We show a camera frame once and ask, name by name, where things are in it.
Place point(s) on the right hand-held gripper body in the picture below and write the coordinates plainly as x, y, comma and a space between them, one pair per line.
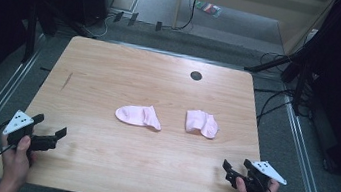
267, 170

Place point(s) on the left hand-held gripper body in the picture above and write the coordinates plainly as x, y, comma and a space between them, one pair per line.
20, 121

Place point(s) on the pink ankle sock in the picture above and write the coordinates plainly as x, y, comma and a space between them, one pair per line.
133, 115
200, 122

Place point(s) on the person's left hand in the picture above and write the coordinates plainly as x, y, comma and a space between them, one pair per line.
15, 165

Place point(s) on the black tripod stand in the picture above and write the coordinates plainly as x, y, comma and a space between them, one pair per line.
274, 61

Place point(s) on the small black plug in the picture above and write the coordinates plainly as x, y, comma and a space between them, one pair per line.
118, 16
158, 26
133, 18

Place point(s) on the colourful packet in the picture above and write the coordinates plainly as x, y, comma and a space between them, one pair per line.
209, 8

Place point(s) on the light wooden partition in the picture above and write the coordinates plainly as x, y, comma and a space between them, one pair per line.
239, 1

